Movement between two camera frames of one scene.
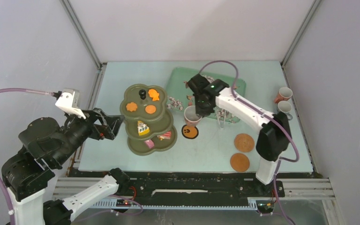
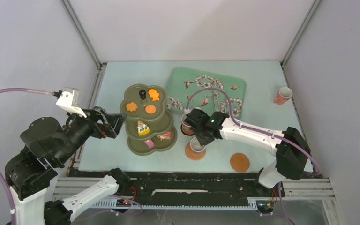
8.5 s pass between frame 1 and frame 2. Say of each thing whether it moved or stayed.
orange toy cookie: stayed
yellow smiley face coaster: stayed
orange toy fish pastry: stayed
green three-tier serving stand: stayed
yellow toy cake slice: stayed
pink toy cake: stayed
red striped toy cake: stayed
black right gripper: moved
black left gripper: stayed
